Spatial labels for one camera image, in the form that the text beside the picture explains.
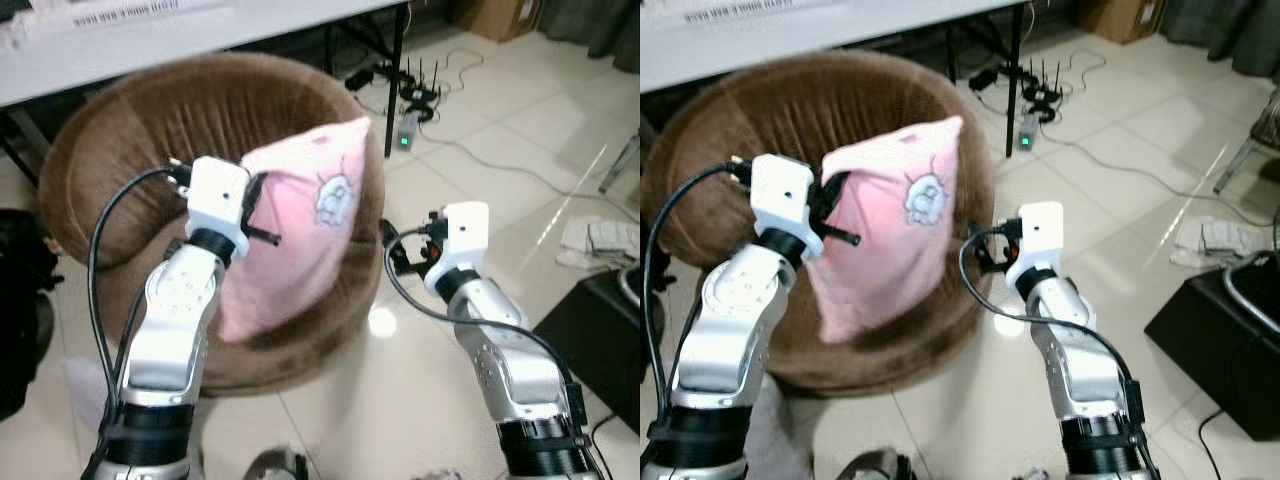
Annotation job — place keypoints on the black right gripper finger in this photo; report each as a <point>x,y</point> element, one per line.
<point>982,250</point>
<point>398,250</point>

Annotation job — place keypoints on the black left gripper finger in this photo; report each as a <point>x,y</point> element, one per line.
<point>840,237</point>
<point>262,237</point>

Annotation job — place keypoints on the pink cartoon print pillow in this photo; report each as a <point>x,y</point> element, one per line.
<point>890,250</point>
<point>300,240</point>

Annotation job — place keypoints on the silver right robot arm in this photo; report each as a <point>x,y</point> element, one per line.
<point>510,372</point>
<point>1085,372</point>

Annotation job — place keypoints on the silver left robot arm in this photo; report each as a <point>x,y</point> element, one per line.
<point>170,330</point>
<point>720,330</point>

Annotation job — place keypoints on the brown round sofa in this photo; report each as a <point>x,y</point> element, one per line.
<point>170,110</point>
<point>790,105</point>

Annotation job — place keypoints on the grey device with green light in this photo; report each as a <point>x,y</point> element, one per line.
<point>407,130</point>
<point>1030,130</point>

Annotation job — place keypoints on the black router with antennas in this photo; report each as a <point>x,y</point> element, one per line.
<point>420,95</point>
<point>1042,95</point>

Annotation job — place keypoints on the black power adapter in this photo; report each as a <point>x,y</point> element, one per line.
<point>360,78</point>
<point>984,78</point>

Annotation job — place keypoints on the long white table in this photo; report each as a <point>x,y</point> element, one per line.
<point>800,40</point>
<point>150,52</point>

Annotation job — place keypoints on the white cloth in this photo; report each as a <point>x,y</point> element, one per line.
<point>1220,238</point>
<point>605,243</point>

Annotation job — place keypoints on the black box stool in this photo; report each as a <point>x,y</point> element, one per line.
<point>590,342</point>
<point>1210,352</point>

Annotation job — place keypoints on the white printed paper sheet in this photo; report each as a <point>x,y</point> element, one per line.
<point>760,10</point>
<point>120,15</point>

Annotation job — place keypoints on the grey robot foot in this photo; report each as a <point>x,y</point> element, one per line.
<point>278,466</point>
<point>876,468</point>

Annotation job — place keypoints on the brown cardboard box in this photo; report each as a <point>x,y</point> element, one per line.
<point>1120,18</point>
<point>495,18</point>

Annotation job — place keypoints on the black bag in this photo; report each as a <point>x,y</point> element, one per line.
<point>25,300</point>

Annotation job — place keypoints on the grey curtain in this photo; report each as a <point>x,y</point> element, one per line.
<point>1220,30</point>
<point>600,25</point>

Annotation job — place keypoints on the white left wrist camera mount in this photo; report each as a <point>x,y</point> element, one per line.
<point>780,195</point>
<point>215,200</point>

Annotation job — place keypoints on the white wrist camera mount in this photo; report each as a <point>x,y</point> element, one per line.
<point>465,235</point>
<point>215,200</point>
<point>1038,235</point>
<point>780,195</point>

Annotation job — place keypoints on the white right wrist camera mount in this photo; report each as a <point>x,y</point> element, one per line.
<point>465,235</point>
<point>1038,235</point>

